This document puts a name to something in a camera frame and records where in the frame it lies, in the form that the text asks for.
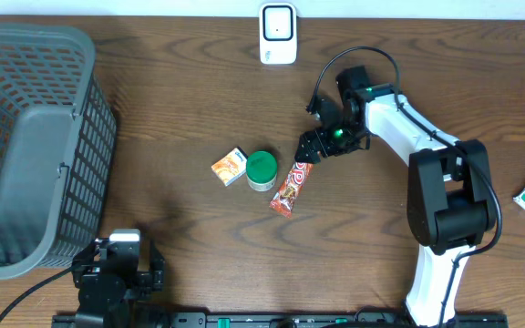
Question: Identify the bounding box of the orange chocolate bar wrapper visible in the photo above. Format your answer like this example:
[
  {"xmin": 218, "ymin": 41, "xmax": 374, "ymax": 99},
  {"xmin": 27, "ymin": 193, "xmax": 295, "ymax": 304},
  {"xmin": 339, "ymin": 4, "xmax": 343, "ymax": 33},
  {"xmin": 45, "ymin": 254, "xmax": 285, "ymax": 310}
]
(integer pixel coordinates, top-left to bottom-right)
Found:
[{"xmin": 270, "ymin": 162, "xmax": 314, "ymax": 218}]

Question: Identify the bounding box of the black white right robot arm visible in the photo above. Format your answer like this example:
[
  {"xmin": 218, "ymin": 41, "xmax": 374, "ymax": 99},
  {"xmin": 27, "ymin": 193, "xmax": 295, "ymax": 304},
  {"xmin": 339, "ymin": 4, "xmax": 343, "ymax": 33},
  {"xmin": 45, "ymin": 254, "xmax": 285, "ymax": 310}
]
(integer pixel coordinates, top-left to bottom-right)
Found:
[{"xmin": 294, "ymin": 81, "xmax": 502, "ymax": 327}]

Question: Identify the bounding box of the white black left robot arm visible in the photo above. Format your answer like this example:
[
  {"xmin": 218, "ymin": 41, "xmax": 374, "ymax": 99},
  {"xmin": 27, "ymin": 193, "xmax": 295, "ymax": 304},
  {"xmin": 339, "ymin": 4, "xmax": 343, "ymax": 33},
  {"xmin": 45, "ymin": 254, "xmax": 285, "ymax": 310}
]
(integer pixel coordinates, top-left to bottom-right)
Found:
[{"xmin": 72, "ymin": 239, "xmax": 165, "ymax": 327}]

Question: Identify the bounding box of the white barcode scanner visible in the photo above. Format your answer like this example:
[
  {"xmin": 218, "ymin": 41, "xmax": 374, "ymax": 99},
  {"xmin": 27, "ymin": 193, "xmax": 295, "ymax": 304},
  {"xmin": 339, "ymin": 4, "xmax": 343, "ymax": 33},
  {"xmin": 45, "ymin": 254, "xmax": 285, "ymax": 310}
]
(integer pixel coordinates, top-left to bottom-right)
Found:
[{"xmin": 259, "ymin": 2, "xmax": 298, "ymax": 65}]

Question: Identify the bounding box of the green lid jar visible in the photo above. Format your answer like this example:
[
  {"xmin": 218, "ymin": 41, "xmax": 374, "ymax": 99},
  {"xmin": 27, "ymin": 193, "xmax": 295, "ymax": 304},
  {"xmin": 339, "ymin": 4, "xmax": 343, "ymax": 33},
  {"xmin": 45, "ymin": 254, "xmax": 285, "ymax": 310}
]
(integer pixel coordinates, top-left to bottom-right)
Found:
[{"xmin": 246, "ymin": 150, "xmax": 278, "ymax": 192}]

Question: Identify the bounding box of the small orange box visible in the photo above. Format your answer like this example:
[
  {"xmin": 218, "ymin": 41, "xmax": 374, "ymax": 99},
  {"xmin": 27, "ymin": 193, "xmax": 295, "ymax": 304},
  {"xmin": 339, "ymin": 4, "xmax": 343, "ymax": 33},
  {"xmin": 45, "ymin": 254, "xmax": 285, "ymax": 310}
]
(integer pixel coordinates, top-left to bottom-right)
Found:
[{"xmin": 211, "ymin": 147, "xmax": 248, "ymax": 187}]

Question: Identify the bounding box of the grey plastic mesh basket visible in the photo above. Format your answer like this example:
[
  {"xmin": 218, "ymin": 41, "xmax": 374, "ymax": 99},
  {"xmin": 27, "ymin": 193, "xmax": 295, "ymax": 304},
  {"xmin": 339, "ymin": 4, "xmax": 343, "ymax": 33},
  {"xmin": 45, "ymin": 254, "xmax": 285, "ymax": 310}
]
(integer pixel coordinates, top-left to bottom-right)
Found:
[{"xmin": 0, "ymin": 24, "xmax": 117, "ymax": 280}]

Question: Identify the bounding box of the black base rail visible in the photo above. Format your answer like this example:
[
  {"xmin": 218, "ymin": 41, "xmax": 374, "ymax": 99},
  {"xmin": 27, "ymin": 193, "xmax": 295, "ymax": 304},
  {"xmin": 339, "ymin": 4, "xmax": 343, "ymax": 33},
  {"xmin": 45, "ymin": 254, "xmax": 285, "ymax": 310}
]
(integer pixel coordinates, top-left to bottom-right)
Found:
[{"xmin": 51, "ymin": 310, "xmax": 509, "ymax": 328}]

